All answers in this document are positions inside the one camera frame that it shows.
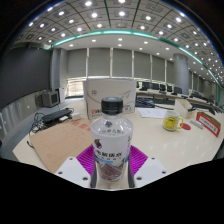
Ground small white packet box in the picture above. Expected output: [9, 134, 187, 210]
[189, 118, 204, 130]

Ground tangled black cables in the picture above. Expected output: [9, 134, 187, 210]
[28, 111, 46, 135]

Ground clear black-capped water bottle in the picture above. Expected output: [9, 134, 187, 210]
[90, 96, 134, 183]

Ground white cardboard box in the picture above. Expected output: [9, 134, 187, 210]
[83, 78, 138, 120]

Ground grey CRT monitor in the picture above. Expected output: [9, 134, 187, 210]
[34, 89, 60, 108]

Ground white and yellow mug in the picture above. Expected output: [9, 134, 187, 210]
[162, 110, 185, 132]

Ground small white adapter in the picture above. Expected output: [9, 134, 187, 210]
[71, 112, 83, 121]

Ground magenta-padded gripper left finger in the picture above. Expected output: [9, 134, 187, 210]
[54, 144, 98, 189]

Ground brown red-labelled cardboard box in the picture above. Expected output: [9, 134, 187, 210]
[195, 111, 222, 138]

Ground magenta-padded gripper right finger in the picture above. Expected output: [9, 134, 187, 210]
[127, 144, 169, 189]

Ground white desk organizer box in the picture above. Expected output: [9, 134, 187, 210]
[174, 98, 198, 120]

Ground long curved conference desk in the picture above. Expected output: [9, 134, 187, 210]
[134, 87, 224, 114]

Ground row of black office chairs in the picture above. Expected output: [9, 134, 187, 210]
[135, 80, 214, 101]

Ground black power strip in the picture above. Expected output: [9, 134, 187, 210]
[41, 108, 73, 125]

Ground brown cardboard sheet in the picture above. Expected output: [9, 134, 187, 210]
[29, 119, 94, 174]

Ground group of ceiling lights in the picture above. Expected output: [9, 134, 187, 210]
[18, 0, 224, 81]

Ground black desk console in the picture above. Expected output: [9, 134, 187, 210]
[134, 97, 155, 109]

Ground white printed paper sheet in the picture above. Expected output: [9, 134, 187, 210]
[137, 107, 169, 119]

